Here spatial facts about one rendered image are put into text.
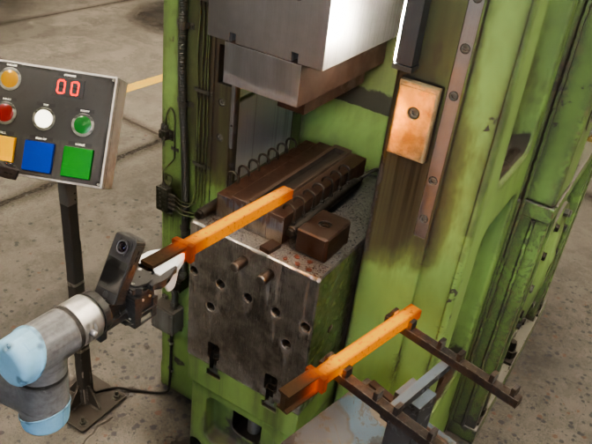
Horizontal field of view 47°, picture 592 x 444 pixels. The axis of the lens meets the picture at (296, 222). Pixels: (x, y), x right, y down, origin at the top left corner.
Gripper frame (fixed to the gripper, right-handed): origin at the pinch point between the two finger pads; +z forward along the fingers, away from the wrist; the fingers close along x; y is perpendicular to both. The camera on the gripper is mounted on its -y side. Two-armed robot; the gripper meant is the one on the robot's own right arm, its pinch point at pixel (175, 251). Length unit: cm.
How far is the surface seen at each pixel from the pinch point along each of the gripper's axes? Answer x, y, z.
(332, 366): 29.1, 18.1, 11.5
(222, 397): -14, 75, 40
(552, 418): 68, 108, 136
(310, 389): 27.9, 20.4, 5.9
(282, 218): -3.1, 12.3, 41.9
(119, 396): -60, 109, 46
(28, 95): -71, -2, 26
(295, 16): -5, -35, 40
